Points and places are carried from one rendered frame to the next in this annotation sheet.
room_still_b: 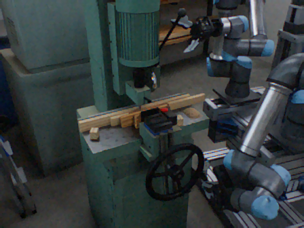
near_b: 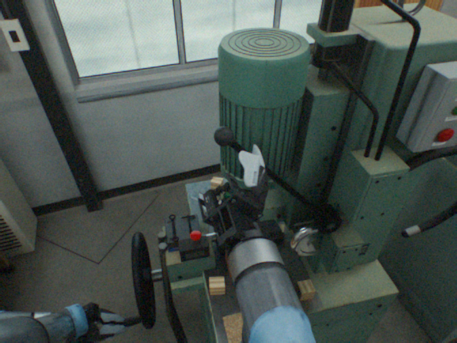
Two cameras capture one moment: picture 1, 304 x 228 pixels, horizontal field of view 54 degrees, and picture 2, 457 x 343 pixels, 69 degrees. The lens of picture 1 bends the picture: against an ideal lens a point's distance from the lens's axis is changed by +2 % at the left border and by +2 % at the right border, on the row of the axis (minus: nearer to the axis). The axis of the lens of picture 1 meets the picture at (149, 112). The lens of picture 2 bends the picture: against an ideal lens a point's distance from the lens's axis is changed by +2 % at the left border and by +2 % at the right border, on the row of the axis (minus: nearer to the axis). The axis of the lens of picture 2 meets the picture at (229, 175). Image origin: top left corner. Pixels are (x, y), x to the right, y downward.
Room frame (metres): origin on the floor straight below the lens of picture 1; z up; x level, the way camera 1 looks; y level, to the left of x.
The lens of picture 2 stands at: (1.33, -0.57, 1.73)
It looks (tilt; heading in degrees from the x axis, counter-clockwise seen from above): 42 degrees down; 104
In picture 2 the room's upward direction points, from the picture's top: straight up
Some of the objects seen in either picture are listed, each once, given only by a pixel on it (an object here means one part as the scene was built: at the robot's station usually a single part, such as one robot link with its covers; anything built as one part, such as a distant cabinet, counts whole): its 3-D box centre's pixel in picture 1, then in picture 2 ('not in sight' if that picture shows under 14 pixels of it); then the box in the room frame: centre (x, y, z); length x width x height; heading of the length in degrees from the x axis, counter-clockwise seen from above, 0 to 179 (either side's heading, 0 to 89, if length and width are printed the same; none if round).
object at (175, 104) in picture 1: (160, 108); not in sight; (1.30, -0.06, 0.92); 0.54 x 0.02 x 0.04; 118
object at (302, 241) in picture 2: (150, 81); (312, 239); (1.42, 0.00, 1.02); 0.12 x 0.03 x 0.12; 28
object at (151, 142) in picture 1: (159, 134); (188, 249); (1.07, -0.05, 0.92); 0.15 x 0.13 x 0.09; 118
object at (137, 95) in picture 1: (138, 93); (258, 211); (1.26, 0.05, 1.03); 0.14 x 0.07 x 0.09; 28
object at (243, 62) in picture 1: (239, 68); not in sight; (1.68, -0.55, 0.98); 0.13 x 0.12 x 0.14; 82
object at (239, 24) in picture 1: (234, 26); (273, 318); (1.34, -0.38, 1.32); 0.11 x 0.08 x 0.09; 118
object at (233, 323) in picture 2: (192, 112); (245, 324); (1.28, -0.22, 0.91); 0.10 x 0.07 x 0.02; 28
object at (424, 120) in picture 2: not in sight; (441, 107); (1.59, 0.07, 1.40); 0.10 x 0.06 x 0.16; 28
